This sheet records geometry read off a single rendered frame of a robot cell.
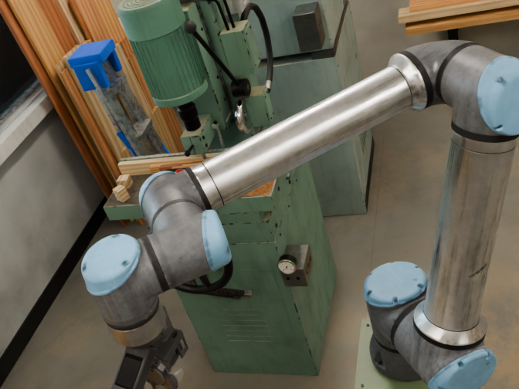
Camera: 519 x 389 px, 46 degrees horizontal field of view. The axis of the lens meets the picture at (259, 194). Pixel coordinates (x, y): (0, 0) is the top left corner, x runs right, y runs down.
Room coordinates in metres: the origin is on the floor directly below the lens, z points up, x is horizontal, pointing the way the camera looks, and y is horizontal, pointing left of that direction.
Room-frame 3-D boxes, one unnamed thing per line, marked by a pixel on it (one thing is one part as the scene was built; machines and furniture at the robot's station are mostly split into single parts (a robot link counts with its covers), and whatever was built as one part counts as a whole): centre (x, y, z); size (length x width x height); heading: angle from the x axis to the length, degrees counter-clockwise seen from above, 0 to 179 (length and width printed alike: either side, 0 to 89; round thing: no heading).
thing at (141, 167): (1.80, 0.17, 0.92); 0.60 x 0.02 x 0.05; 66
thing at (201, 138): (1.78, 0.13, 1.03); 0.14 x 0.07 x 0.09; 156
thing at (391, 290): (1.00, -0.24, 0.83); 0.17 x 0.15 x 0.18; 13
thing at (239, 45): (1.90, -0.09, 1.22); 0.09 x 0.08 x 0.15; 156
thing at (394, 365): (1.01, -0.24, 0.70); 0.19 x 0.19 x 0.10
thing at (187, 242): (0.76, 0.13, 1.39); 0.12 x 0.12 x 0.09; 13
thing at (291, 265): (1.46, -0.02, 0.65); 0.06 x 0.04 x 0.08; 66
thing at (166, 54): (1.76, 0.14, 1.35); 0.18 x 0.18 x 0.31
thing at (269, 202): (1.68, 0.22, 0.87); 0.61 x 0.30 x 0.06; 66
